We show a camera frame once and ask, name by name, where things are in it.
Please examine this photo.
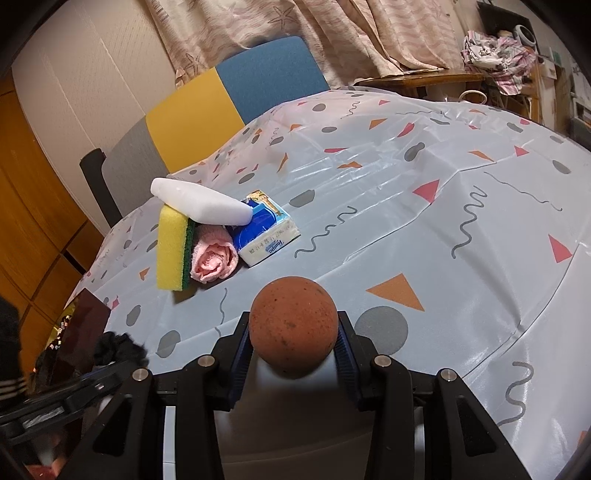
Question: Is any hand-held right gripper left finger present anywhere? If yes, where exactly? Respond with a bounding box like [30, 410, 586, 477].
[59, 311, 254, 480]

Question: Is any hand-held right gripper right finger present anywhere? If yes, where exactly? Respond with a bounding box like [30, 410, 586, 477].
[336, 310, 532, 480]

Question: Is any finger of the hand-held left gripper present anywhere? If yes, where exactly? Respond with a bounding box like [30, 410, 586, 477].
[0, 360, 149, 445]

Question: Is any reddish brown ball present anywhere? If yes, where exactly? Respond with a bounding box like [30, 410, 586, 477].
[249, 276, 340, 379]

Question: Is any black scrunchie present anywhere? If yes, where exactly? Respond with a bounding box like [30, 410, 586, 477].
[95, 332, 149, 366]

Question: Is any gold tin box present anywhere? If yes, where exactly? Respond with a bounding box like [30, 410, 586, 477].
[32, 288, 112, 384]

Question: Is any pink towel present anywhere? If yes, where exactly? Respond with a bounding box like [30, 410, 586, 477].
[190, 224, 240, 284]

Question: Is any yellow green sponge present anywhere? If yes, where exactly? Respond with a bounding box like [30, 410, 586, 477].
[156, 204, 197, 292]

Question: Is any blue white tissue packet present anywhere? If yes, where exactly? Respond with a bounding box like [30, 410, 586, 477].
[231, 191, 302, 268]

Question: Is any white foam sponge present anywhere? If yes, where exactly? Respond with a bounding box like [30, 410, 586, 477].
[150, 178, 254, 227]

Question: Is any patterned plastic tablecloth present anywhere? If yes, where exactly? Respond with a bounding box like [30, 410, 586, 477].
[65, 87, 591, 480]

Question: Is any wooden cabinet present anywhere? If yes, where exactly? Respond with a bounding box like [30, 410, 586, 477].
[0, 74, 105, 324]

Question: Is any grey yellow blue chair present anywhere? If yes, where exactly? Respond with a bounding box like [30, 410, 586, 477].
[104, 36, 331, 185]

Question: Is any wooden side table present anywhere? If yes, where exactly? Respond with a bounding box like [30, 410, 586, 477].
[353, 71, 485, 100]

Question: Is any beige patterned curtain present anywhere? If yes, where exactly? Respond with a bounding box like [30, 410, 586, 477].
[143, 0, 481, 88]

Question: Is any pile of clothes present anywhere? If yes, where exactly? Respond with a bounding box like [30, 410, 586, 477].
[462, 30, 539, 95]

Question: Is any cluttered shelf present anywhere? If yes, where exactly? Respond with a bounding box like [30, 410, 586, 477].
[538, 46, 591, 153]

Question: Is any white round appliance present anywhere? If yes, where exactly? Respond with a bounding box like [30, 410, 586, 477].
[515, 23, 539, 47]

